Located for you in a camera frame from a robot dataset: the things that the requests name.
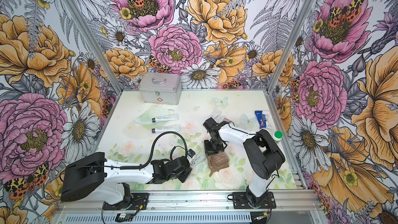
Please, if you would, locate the aluminium front rail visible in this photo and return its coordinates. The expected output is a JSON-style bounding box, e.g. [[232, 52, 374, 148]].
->
[[53, 190, 327, 224]]

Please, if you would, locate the silver metal first-aid case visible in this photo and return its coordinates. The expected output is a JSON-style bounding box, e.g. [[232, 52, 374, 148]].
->
[[138, 73, 182, 105]]

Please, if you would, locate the blue bandage packet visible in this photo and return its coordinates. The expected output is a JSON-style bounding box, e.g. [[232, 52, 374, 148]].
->
[[255, 111, 271, 129]]

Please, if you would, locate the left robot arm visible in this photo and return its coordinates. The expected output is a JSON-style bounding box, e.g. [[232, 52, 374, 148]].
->
[[60, 150, 195, 207]]

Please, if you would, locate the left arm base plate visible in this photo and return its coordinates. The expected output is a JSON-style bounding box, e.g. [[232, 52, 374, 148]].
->
[[103, 193, 149, 211]]

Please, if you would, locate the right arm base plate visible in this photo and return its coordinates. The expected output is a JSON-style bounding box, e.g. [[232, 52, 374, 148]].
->
[[227, 191, 277, 209]]

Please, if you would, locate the green cap white bottle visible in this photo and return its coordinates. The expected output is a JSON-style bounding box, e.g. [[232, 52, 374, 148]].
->
[[273, 131, 284, 143]]

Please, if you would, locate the purple cap toothpaste tube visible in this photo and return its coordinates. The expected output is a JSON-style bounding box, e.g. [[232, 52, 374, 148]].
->
[[151, 124, 180, 133], [210, 109, 221, 119]]

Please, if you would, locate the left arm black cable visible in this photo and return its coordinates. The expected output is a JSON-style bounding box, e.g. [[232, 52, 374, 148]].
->
[[99, 131, 190, 200]]

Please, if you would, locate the dark green cap toothpaste tube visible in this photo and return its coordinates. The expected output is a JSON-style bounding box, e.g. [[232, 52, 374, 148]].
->
[[152, 114, 179, 123]]

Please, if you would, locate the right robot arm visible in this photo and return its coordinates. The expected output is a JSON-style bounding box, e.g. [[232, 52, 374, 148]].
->
[[203, 118, 286, 208]]

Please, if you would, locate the pink cap toothpaste tube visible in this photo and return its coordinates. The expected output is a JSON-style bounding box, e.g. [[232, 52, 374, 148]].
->
[[218, 115, 225, 122]]

